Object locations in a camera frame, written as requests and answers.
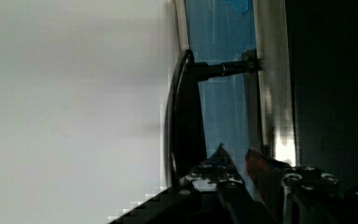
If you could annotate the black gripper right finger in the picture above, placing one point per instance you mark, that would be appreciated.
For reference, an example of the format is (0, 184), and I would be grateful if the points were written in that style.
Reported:
(269, 175)

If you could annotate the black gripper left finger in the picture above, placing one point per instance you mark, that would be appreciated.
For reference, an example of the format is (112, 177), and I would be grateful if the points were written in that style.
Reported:
(213, 174)

